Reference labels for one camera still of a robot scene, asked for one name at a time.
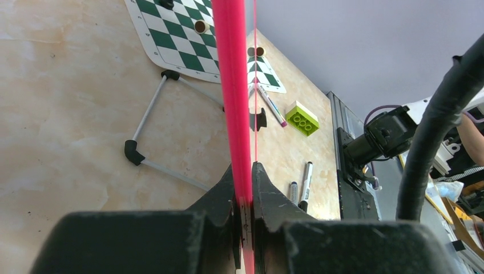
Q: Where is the lime green toy brick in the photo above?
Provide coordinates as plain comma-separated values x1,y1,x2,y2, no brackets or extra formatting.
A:
285,100,320,136

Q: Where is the pink-framed whiteboard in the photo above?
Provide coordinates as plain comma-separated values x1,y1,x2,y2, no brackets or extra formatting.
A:
212,1,255,273

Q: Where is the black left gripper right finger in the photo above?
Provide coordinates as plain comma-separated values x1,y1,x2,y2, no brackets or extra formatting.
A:
252,162,454,273

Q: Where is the purple-capped marker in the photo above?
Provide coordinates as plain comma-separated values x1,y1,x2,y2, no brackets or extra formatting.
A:
257,84,287,127

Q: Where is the wooden chess piece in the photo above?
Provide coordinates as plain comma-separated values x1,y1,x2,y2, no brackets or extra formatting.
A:
193,19,210,34

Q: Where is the grey whiteboard stand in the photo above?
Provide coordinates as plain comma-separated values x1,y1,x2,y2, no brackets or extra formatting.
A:
124,70,267,192

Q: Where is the green white chessboard mat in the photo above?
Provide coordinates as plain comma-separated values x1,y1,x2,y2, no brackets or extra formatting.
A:
124,0,287,94

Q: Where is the blue-capped marker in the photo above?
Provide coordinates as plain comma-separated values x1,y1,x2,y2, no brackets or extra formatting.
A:
289,182,299,206

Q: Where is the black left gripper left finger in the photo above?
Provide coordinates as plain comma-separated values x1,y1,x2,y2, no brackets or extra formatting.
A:
31,168,241,273

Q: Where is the black-capped marker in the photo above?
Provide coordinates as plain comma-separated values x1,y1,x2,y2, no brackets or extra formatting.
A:
299,162,313,212

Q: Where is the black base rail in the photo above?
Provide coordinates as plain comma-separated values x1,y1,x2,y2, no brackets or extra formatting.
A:
327,91,380,220

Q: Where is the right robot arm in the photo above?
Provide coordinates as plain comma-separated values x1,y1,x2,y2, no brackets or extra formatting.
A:
335,98,483,192

